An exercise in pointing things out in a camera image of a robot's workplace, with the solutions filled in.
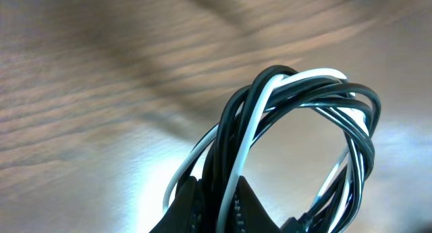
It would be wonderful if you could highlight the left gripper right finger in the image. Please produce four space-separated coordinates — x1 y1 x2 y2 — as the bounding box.
232 176 281 233

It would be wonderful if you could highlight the black usb cable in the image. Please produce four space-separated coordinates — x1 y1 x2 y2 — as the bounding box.
175 64 382 233

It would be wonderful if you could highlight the white usb cable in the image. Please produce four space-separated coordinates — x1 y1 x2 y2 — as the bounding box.
162 68 371 233

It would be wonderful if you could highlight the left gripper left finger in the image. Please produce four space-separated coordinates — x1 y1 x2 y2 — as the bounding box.
150 176 203 233

